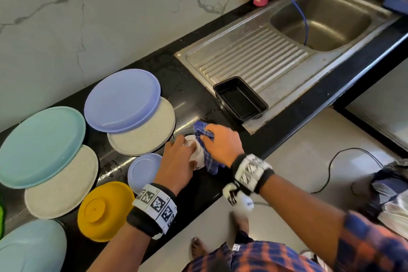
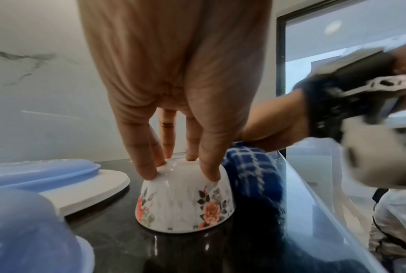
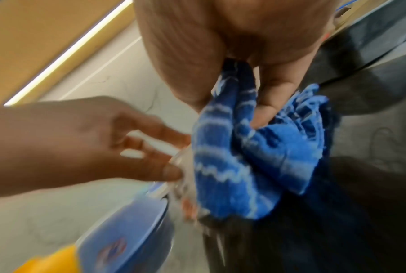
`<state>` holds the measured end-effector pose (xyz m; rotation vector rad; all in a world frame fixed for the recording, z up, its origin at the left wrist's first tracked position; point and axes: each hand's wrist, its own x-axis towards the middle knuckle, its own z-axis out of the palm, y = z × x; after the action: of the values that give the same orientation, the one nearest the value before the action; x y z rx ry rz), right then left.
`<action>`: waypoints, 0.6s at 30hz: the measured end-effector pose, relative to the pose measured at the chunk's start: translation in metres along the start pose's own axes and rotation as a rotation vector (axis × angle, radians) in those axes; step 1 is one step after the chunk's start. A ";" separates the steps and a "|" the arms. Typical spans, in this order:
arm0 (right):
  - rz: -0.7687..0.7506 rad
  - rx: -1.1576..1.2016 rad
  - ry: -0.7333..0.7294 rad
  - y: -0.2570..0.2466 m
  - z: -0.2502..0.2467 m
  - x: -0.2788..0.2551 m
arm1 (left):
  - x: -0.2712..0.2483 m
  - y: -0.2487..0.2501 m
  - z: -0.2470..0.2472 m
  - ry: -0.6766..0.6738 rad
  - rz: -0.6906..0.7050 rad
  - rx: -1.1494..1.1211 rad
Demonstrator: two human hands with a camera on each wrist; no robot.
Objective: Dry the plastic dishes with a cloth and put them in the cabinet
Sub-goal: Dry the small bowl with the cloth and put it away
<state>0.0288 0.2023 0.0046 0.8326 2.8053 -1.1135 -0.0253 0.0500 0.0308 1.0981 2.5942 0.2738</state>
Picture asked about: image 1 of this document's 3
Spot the blue orange plaid shirt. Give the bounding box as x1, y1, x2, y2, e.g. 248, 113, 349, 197
185, 211, 408, 272

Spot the black floor cable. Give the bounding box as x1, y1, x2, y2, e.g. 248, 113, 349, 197
310, 147, 386, 194

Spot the blue striped cloth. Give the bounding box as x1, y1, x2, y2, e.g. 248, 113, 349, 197
193, 120, 227, 176

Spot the person's right forearm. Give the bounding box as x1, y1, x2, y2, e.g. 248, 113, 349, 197
254, 172, 358, 263

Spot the person's left foot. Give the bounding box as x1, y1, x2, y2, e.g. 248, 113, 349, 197
190, 237, 208, 260

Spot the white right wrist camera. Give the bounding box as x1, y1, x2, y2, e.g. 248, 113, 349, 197
222, 182, 255, 213

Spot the speckled white plate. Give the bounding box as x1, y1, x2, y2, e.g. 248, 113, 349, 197
24, 144, 99, 220
107, 96, 177, 157

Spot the small lavender bowl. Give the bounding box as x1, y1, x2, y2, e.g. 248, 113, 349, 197
127, 153, 164, 194

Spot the left wrist marker band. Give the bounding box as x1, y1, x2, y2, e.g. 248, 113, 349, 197
126, 183, 179, 240

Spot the right wrist marker band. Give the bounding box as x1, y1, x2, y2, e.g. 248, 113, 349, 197
230, 153, 275, 195

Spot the person's left forearm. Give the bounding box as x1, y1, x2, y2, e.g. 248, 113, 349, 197
86, 223, 154, 272

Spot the blue box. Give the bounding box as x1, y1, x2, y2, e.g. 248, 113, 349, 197
382, 0, 408, 16

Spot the light blue bowl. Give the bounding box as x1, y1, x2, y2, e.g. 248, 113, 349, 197
0, 219, 68, 272

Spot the person's right foot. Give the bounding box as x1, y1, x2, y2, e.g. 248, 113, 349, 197
231, 211, 251, 238

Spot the steel sink drainboard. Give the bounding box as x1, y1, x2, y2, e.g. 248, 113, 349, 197
175, 0, 399, 134

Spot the green plate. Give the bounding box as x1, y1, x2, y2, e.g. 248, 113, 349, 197
0, 201, 6, 241

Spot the wrist marker band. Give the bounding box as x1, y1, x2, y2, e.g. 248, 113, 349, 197
230, 153, 275, 195
126, 183, 179, 240

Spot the blue hose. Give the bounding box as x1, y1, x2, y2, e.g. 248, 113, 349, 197
278, 0, 310, 46

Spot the person's left hand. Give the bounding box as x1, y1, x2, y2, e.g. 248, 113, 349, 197
153, 135, 198, 196

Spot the person's foot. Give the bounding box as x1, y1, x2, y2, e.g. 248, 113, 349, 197
231, 211, 251, 238
190, 237, 208, 260

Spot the lavender plate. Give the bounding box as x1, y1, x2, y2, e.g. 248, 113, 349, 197
83, 68, 162, 134

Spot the white floral bowl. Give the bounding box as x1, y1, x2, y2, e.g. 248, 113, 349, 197
184, 133, 206, 170

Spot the teal plate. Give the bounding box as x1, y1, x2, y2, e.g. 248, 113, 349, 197
0, 106, 87, 190

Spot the black plastic tray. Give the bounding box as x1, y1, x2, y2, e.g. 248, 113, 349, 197
213, 76, 269, 123

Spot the yellow bowl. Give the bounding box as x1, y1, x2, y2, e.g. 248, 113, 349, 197
77, 181, 136, 243

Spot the person's right hand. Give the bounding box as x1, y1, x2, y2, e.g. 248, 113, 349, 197
199, 124, 245, 167

